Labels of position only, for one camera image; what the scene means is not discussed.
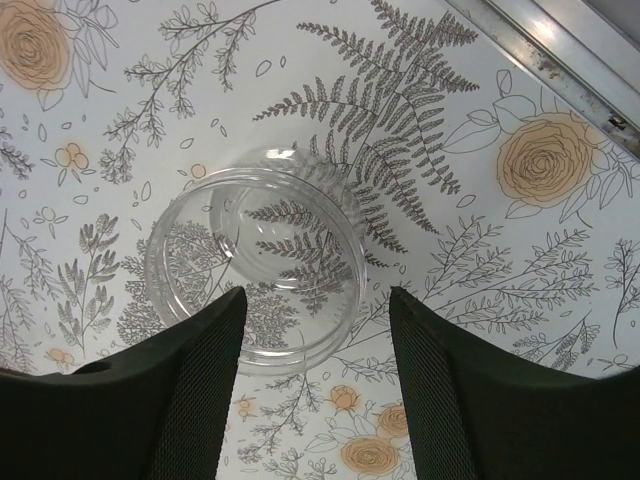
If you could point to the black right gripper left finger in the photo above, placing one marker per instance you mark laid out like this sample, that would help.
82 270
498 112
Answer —
157 410

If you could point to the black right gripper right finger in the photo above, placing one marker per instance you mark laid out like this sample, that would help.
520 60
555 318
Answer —
475 411

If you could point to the aluminium frame rail right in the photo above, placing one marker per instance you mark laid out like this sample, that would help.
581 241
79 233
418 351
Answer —
573 50

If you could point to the floral patterned table cloth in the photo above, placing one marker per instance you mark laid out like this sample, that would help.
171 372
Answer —
484 194

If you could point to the clear plastic jar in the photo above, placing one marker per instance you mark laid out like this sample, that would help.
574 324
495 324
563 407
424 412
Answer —
282 224

